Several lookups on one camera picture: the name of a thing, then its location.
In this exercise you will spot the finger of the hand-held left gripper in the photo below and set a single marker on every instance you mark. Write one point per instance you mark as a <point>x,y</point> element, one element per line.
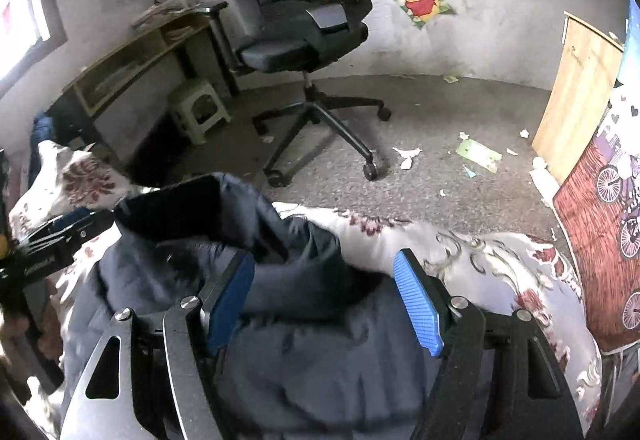
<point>75,232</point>

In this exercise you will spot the blue cloth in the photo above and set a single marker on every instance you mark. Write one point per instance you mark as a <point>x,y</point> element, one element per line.
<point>41,140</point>

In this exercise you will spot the small white paper scrap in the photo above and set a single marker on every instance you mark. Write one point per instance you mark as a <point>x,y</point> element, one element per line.
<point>524,133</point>

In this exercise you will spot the pile of papers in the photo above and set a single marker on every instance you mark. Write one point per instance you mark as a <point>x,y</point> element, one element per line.
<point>165,7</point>

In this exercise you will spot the wooden desk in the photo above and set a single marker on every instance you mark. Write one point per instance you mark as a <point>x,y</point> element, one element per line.
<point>150,32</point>

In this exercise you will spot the green paper scrap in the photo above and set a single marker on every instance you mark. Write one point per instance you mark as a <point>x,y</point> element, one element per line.
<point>451,79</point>

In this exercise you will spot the dark navy garment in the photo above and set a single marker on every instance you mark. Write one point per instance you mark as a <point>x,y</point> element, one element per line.
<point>310,345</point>

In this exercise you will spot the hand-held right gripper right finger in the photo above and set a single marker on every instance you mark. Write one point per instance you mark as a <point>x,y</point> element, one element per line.
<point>417,302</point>

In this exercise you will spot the green plastic stool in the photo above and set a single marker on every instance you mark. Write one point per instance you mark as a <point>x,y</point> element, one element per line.
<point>192,92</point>

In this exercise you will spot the white torn paper scrap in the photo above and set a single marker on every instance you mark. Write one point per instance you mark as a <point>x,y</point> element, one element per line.
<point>407,156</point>

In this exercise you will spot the person's left hand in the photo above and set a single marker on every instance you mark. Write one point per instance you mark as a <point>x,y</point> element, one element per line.
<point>50,335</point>

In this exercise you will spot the window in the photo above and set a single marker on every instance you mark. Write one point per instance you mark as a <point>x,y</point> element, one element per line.
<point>30,15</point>

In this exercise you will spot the blue printed bicycle curtain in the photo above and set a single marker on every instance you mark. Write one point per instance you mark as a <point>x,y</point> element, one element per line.
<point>595,230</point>

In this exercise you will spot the white crumpled paper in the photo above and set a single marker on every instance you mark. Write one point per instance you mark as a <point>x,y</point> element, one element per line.
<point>542,180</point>

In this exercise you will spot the green paper sheet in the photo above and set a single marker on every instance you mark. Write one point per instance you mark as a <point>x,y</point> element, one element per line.
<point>477,155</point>

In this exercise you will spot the white floral bedsheet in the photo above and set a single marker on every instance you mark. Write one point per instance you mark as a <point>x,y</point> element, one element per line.
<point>475,260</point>

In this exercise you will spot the light wooden cabinet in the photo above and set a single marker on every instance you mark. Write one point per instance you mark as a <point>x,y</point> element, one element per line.
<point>575,95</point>

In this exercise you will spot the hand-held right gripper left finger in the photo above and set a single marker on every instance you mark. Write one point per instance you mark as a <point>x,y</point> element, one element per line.
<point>232,300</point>

